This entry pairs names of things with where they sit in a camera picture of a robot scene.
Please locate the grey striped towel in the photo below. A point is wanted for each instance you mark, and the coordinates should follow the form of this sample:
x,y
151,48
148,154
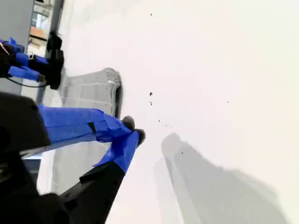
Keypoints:
x,y
88,93

